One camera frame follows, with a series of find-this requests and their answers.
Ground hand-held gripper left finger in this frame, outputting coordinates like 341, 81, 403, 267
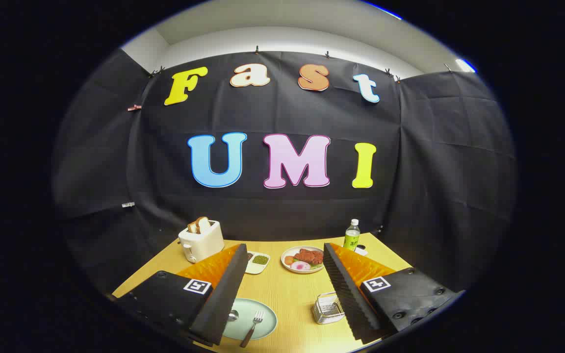
111, 244, 249, 347

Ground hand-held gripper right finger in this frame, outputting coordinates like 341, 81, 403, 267
323, 242, 460, 345

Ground metal fork with dark handle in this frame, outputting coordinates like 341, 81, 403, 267
240, 310, 265, 348

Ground light green round plate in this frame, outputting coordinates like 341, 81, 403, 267
222, 298, 278, 341

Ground white oval food plate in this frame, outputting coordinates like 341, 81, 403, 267
281, 246, 325, 274

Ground red meat slices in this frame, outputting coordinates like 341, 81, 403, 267
294, 249, 324, 265

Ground white divided dish with beans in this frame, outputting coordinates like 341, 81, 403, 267
245, 251, 271, 275

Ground green label drink bottle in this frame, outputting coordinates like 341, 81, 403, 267
343, 219, 361, 252

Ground white toaster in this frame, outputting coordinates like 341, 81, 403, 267
178, 221, 225, 264

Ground metal wire basket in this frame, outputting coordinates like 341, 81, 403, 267
313, 292, 346, 325

